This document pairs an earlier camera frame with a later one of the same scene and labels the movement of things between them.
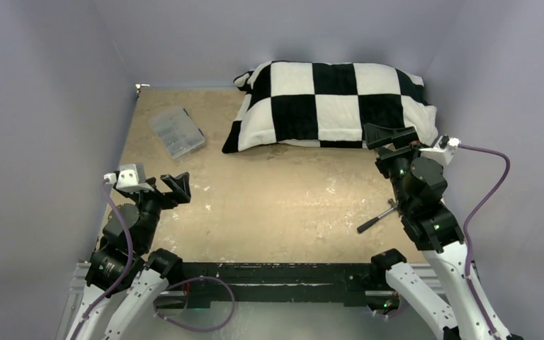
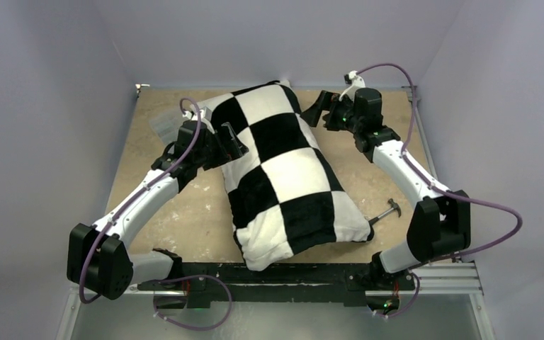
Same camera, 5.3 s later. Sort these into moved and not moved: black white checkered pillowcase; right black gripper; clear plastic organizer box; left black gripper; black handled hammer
Moved: left black gripper; black white checkered pillowcase; right black gripper
Not moved: black handled hammer; clear plastic organizer box
